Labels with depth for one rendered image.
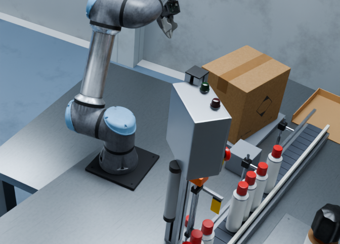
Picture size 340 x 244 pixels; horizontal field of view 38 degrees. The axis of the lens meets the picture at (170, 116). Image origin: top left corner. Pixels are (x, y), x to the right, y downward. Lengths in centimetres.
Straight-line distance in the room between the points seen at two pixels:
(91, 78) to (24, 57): 244
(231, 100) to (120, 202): 60
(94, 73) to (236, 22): 205
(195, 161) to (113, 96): 115
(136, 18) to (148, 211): 68
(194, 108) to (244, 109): 81
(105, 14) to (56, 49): 256
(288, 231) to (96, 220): 66
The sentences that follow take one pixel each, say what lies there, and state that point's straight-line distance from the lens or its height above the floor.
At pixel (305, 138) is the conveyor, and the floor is 88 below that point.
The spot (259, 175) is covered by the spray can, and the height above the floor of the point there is 105.
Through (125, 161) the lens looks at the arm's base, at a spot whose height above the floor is 90.
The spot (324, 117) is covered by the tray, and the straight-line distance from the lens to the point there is 243.
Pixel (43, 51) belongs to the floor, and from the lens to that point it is 432.
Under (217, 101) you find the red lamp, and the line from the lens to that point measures 120.
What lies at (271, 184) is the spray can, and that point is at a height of 93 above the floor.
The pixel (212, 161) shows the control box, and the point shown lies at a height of 134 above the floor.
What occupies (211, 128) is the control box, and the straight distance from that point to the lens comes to 119.
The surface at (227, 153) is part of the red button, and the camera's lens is 130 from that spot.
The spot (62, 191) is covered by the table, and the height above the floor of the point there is 83.
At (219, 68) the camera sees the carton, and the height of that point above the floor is 112.
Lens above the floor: 218
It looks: 37 degrees down
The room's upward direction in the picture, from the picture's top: 6 degrees clockwise
